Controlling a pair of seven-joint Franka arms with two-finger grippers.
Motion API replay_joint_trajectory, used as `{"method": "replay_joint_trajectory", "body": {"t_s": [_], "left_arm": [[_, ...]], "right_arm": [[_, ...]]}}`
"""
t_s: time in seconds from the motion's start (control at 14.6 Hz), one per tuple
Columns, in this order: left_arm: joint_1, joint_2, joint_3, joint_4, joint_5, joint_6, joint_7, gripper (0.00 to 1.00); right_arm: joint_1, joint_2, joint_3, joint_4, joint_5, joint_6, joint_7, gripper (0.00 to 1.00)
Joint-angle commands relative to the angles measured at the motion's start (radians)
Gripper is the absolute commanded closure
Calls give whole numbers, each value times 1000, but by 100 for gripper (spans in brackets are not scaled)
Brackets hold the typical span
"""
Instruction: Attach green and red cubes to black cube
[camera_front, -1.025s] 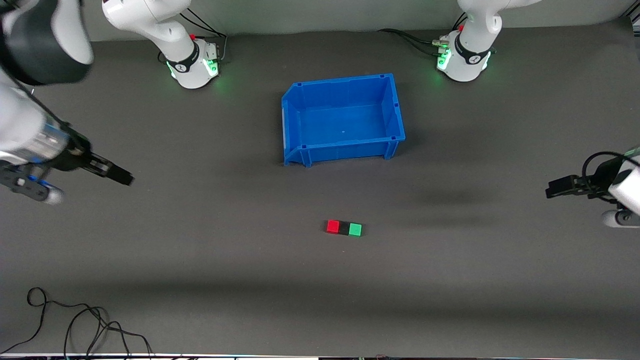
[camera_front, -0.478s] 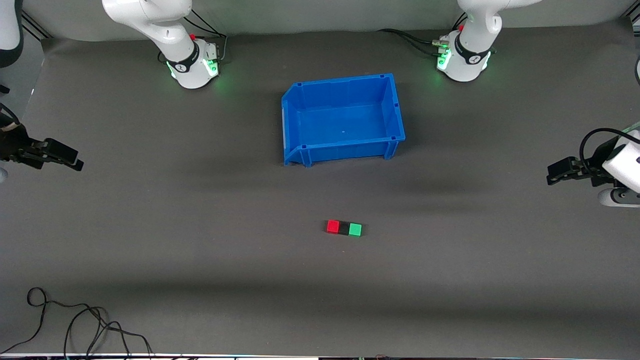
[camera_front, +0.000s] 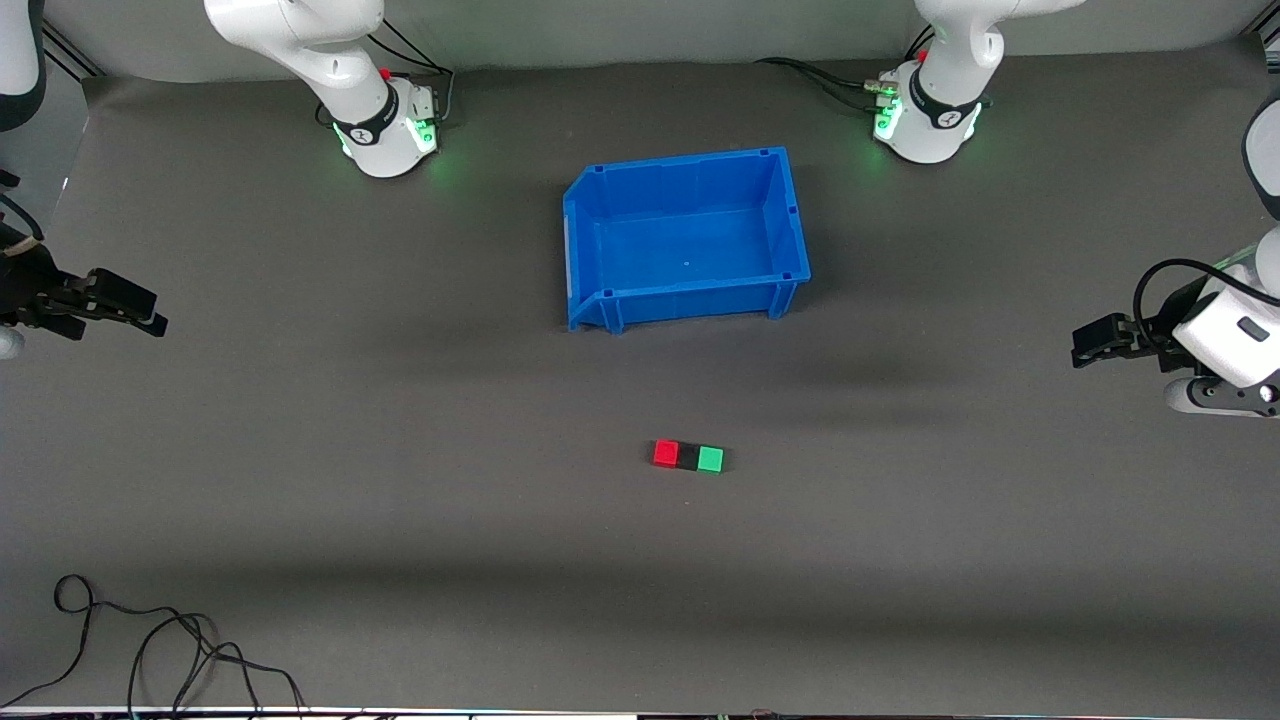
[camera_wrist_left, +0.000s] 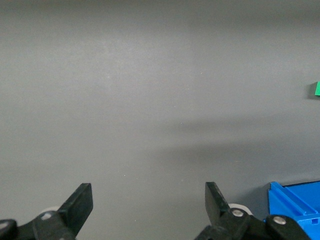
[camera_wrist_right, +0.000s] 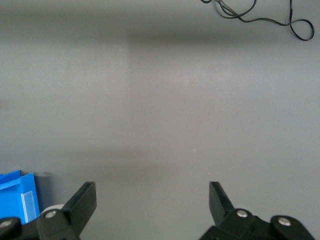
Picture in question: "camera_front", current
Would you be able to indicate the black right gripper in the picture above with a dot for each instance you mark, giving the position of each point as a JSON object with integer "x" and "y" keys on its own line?
{"x": 30, "y": 290}

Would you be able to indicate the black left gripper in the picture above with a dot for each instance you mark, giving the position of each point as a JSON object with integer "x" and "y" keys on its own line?
{"x": 1150, "y": 330}

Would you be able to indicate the small green cube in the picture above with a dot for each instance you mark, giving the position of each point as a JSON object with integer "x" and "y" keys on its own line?
{"x": 710, "y": 459}

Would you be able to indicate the small red cube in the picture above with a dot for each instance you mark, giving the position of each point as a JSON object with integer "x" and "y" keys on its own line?
{"x": 665, "y": 453}

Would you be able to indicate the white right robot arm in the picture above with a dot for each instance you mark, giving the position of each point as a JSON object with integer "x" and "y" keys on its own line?
{"x": 330, "y": 60}

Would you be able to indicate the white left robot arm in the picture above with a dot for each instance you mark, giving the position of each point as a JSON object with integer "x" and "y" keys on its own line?
{"x": 950, "y": 90}

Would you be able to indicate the small black cube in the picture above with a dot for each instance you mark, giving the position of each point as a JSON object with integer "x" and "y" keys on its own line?
{"x": 687, "y": 462}

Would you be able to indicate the blue plastic storage bin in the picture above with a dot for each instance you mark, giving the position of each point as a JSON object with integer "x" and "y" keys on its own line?
{"x": 690, "y": 250}

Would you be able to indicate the dark grey table mat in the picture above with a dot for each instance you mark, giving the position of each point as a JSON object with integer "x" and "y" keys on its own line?
{"x": 640, "y": 560}

